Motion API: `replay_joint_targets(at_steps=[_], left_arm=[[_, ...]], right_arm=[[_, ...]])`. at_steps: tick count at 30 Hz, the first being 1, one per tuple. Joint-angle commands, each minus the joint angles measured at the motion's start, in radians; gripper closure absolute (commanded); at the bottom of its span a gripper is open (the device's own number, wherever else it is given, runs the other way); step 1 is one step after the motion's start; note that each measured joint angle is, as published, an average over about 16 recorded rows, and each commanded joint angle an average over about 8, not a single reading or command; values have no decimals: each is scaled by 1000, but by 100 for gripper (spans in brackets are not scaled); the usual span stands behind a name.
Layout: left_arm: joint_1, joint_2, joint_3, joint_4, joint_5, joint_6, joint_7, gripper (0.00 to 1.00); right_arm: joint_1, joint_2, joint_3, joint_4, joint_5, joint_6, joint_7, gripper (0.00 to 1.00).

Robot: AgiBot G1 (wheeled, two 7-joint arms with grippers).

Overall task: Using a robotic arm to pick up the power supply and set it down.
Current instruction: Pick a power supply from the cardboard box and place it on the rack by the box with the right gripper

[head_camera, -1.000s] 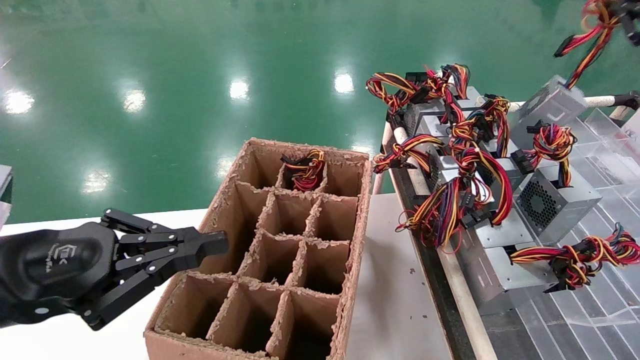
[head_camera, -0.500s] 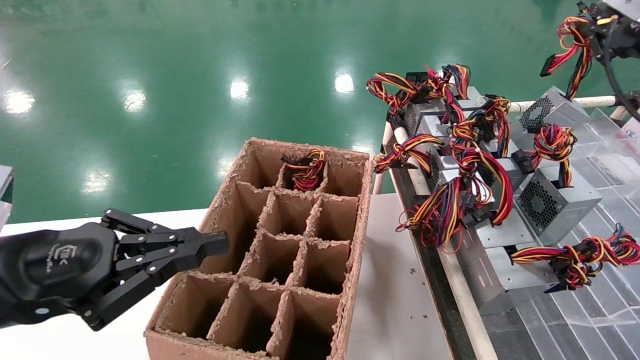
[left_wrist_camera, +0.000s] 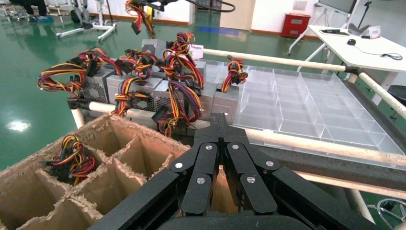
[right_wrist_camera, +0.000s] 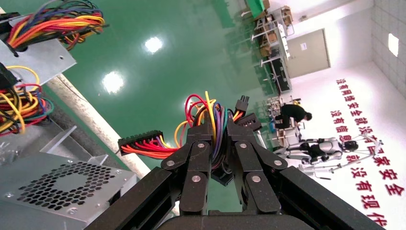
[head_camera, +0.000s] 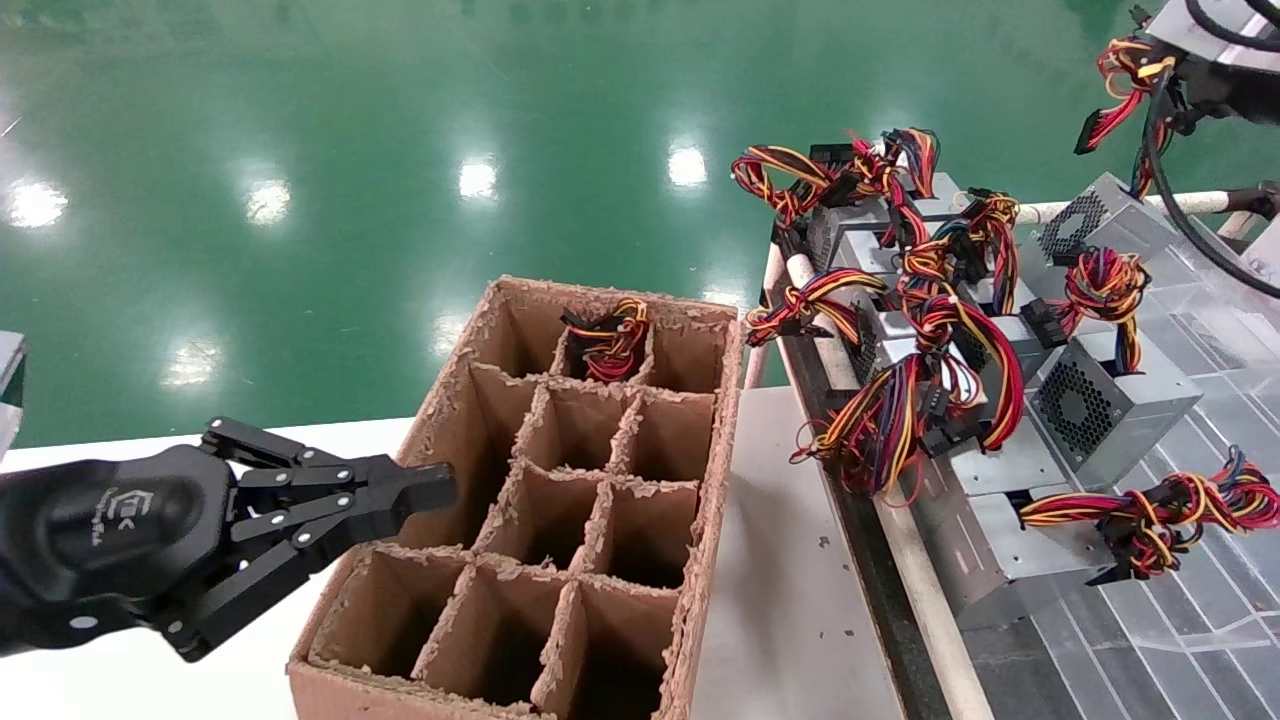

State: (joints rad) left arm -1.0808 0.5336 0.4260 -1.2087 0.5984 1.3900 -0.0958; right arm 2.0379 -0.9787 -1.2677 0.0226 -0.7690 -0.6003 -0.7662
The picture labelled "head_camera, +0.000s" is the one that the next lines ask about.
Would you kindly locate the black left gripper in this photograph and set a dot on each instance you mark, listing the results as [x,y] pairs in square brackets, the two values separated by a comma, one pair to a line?
[110,530]

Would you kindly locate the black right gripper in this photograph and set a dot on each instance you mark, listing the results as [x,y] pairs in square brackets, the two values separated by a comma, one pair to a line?
[1240,90]

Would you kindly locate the brown cardboard box with dividers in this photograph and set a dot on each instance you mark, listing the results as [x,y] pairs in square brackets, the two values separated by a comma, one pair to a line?
[460,430]

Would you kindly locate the black pipe joint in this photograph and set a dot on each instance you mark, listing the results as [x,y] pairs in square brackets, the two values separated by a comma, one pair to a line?
[1260,200]

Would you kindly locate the clear plastic divider tray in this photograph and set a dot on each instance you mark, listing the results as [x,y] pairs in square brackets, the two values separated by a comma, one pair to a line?
[1200,620]

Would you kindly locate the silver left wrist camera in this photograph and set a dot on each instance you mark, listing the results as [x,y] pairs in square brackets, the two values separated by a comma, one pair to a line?
[8,380]

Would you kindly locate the black rack rail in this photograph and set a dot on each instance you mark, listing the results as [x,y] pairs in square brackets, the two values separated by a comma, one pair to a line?
[880,560]

